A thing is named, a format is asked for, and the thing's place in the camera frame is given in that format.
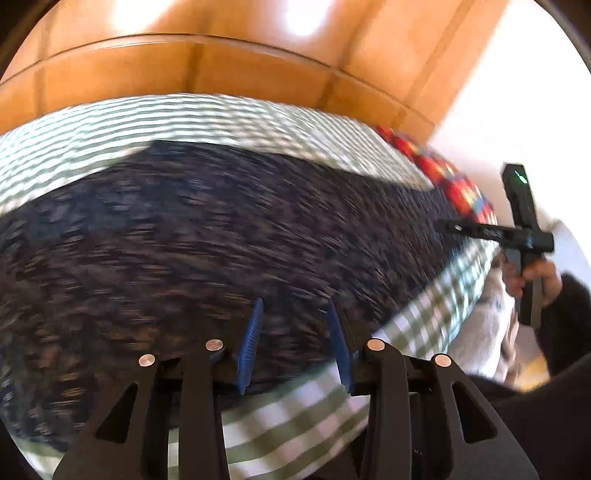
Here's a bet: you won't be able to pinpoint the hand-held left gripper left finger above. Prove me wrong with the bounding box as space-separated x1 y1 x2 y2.
53 298 266 480

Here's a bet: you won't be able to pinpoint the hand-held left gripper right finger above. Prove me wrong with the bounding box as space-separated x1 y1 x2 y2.
325 300 541 480

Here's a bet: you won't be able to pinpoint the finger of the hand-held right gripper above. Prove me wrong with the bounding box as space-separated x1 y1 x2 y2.
436 220 514 241

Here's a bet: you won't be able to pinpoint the dark leaf-print pants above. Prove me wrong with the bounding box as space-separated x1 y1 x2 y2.
0 140 467 457

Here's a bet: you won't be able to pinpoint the person's right forearm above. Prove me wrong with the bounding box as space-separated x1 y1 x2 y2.
536 272 591 370

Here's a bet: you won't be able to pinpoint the person's right hand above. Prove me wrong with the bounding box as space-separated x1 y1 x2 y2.
500 253 564 309

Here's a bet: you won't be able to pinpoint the red patchwork pillow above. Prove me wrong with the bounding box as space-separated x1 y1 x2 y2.
376 124 497 227

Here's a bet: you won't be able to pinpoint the person's dark clothing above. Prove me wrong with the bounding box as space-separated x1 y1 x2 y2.
466 348 591 480

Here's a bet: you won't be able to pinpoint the green checked bedsheet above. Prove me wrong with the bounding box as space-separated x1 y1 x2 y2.
0 95 502 480

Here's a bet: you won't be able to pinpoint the wooden headboard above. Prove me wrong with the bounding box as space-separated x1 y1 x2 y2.
0 0 513 139

